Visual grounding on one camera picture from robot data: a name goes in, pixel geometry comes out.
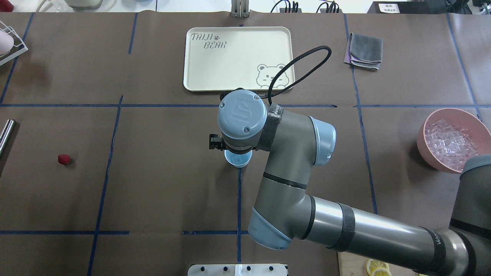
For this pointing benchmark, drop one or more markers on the cream bear serving tray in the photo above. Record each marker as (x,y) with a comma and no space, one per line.
(227,58)

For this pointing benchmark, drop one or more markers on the wooden cutting board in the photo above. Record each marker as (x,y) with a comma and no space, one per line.
(354,265)

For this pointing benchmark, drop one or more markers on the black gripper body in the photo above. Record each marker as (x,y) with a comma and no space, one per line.
(215,142)

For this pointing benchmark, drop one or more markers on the red strawberry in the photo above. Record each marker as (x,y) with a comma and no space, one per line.
(64,159)

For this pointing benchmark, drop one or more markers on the aluminium frame post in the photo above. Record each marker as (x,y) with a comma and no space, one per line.
(240,8)

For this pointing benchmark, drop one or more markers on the red bottle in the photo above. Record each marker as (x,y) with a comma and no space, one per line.
(6,6)

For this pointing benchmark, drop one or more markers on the black label box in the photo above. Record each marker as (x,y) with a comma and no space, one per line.
(408,7)

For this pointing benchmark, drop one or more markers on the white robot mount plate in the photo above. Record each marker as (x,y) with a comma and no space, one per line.
(258,269)

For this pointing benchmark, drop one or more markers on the light blue plastic cup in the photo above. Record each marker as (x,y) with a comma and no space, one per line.
(238,160)

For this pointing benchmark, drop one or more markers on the pink bowl of ice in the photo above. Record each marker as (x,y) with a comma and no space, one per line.
(449,137)

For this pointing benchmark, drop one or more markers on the steel muddler black tip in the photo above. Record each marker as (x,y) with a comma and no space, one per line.
(5,134)

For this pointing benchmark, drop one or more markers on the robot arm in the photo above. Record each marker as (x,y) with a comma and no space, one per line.
(283,211)

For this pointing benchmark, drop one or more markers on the folded grey cloth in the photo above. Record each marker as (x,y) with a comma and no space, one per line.
(364,51)

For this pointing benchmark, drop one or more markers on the white wire cup rack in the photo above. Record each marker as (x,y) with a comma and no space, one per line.
(19,45)

